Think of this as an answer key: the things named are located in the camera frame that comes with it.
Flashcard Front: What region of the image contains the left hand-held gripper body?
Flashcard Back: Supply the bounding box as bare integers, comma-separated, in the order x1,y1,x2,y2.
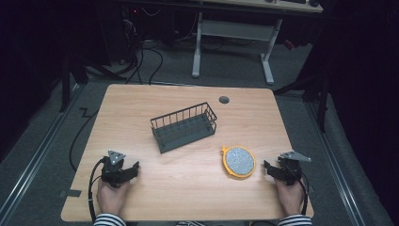
101,150,134,189

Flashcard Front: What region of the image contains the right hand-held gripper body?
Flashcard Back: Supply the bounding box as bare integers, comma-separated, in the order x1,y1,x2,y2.
275,151,312,186

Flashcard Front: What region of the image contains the round yellow-rimmed grey scrubber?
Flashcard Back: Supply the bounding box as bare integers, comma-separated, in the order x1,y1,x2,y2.
220,145,257,180

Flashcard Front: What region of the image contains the dark wire basket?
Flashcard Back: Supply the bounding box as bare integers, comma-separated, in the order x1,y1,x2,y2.
150,102,218,154

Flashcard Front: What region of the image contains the grey tape strip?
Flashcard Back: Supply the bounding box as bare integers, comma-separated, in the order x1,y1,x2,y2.
58,188,83,199

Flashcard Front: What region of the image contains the black metal stand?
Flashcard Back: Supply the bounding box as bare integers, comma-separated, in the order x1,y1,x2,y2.
58,52,127,114
273,70,331,134

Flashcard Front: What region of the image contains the white-framed desk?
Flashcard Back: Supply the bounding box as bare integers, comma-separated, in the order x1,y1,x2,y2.
190,0,325,86

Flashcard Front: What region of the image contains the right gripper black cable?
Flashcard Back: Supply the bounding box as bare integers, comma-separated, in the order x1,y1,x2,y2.
290,166,311,217

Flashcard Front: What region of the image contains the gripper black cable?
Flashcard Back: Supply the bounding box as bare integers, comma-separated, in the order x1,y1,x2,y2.
88,157,108,223
290,166,311,217

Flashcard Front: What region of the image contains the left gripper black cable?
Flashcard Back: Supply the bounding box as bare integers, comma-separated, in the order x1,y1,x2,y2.
88,157,108,223

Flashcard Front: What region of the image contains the metal floor rail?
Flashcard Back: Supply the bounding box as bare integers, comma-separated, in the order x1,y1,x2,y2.
304,99,369,226
0,84,83,222

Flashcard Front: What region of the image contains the black floor cable bundle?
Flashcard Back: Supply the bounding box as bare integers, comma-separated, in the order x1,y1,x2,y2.
124,40,165,86

